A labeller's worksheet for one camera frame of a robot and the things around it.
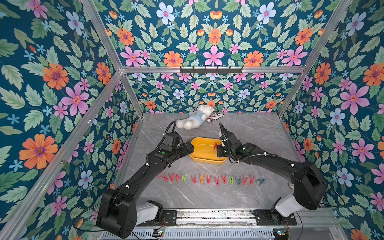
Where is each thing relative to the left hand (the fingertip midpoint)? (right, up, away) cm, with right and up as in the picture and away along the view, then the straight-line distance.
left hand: (191, 148), depth 84 cm
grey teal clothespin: (+27, -19, +1) cm, 33 cm away
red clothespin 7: (+20, -18, +3) cm, 27 cm away
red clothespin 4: (+2, -19, +2) cm, 19 cm away
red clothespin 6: (+15, -20, +2) cm, 25 cm away
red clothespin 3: (-8, -17, +3) cm, 20 cm away
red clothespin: (-15, -18, +3) cm, 24 cm away
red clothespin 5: (+10, -19, +2) cm, 22 cm away
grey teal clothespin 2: (+41, -19, +2) cm, 45 cm away
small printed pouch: (+16, +21, +31) cm, 41 cm away
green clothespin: (-5, -18, +3) cm, 19 cm away
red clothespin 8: (+31, -20, +1) cm, 37 cm away
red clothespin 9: (+35, -19, +2) cm, 40 cm away
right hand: (+15, -1, +1) cm, 16 cm away
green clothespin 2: (+24, -19, +2) cm, 31 cm away
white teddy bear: (+1, +19, +23) cm, 30 cm away
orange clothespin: (+6, -18, +2) cm, 20 cm away
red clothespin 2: (-11, -18, +4) cm, 21 cm away
